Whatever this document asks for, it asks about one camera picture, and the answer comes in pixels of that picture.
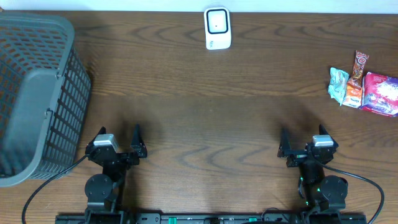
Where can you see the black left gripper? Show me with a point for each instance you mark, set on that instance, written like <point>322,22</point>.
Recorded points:
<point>121,156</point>

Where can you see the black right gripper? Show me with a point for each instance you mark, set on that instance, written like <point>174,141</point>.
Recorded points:
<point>285,151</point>

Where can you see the teal snack packet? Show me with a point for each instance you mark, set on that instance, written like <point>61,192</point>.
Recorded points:
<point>338,84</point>

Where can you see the small orange white packet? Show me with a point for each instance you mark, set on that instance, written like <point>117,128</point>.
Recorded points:
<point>353,97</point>

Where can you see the orange snack bar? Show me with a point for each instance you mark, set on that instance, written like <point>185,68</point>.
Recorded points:
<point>356,78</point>

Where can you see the purple snack package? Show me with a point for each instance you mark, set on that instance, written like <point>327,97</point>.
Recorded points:
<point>379,94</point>

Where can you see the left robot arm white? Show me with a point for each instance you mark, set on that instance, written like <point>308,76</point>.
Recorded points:
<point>104,191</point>

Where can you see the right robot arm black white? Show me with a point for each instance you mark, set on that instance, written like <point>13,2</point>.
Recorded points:
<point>324,194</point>

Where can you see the grey plastic mesh basket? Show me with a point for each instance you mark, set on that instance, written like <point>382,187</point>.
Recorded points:
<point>45,91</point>

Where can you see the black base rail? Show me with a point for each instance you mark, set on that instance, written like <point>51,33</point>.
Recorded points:
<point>272,217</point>

